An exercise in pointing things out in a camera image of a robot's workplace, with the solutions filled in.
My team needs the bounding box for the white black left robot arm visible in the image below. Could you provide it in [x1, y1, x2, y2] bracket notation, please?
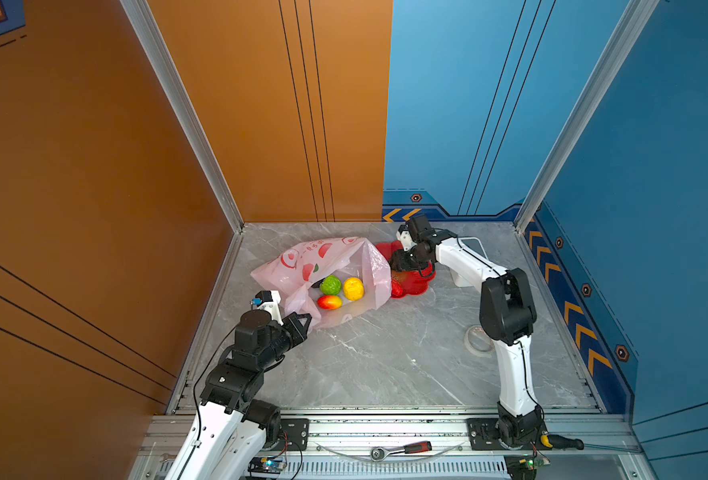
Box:
[167, 309, 312, 479]

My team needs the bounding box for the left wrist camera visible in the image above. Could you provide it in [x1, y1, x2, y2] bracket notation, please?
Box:
[251, 290, 282, 324]

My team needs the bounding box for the aluminium corner post left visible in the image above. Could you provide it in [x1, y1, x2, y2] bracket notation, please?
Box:
[120, 0, 244, 234]

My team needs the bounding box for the aluminium corner post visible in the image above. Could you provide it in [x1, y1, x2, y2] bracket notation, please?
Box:
[513, 0, 659, 234]
[120, 0, 244, 234]

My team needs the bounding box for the green bumpy fruit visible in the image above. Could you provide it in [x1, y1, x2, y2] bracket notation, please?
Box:
[319, 275, 343, 296]

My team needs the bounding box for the red flower-shaped bowl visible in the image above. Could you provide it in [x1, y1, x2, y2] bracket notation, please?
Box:
[376, 241, 436, 298]

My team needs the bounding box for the green circuit board left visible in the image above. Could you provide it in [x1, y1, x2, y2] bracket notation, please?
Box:
[247, 457, 287, 477]

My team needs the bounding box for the yellow lemon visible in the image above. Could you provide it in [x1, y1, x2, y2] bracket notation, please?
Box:
[342, 277, 365, 302]

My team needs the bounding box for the aluminium corner post right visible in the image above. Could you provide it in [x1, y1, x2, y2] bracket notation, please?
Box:
[513, 0, 659, 234]

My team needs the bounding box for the pink plastic bag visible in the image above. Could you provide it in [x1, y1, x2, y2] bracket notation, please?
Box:
[251, 237, 391, 331]

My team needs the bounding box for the yellow black screwdriver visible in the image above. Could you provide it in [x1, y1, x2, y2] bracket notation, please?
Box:
[540, 434, 585, 450]

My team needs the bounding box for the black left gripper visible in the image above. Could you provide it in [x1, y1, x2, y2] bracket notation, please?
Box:
[257, 311, 311, 373]

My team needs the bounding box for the red handled ratchet wrench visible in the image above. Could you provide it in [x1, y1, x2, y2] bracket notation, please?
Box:
[370, 441, 433, 462]

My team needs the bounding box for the circuit board right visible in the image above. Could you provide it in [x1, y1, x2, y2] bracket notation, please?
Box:
[504, 457, 551, 480]

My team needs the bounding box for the white tape roll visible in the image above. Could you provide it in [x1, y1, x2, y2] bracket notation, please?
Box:
[463, 326, 495, 358]

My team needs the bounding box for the white grey tissue box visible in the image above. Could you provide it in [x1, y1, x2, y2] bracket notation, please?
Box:
[450, 236, 490, 292]

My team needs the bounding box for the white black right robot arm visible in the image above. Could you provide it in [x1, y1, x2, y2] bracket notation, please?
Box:
[390, 217, 546, 449]

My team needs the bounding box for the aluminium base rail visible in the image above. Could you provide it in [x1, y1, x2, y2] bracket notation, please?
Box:
[130, 408, 654, 479]

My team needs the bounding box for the red yellow mango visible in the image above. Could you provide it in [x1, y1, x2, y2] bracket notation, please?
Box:
[317, 295, 343, 311]

